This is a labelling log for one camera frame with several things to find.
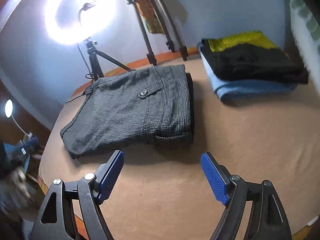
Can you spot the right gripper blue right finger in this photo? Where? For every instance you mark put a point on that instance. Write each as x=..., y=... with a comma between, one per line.
x=218, y=178

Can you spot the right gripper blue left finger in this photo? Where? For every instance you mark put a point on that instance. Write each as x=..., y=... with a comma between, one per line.
x=107, y=175

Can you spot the grey pants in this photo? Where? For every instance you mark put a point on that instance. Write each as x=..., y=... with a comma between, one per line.
x=146, y=106

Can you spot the light blue folded towel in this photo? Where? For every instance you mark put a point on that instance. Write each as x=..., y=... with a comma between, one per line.
x=231, y=90

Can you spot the small white desk lamp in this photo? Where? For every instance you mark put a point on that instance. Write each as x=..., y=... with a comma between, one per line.
x=9, y=114

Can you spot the small black tripod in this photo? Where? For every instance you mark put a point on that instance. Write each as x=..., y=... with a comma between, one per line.
x=93, y=58

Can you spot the black and yellow folded garment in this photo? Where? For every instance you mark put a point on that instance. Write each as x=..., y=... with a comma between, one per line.
x=251, y=56

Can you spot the tall grey tripod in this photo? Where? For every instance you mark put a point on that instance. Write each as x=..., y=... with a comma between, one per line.
x=164, y=18

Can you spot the orange patterned hanging cloth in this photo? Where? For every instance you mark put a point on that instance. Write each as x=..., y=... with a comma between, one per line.
x=151, y=20

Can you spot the green striped white pillow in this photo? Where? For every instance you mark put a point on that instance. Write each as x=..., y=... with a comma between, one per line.
x=305, y=30

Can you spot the bright ring light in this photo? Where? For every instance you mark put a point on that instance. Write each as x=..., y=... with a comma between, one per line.
x=69, y=22

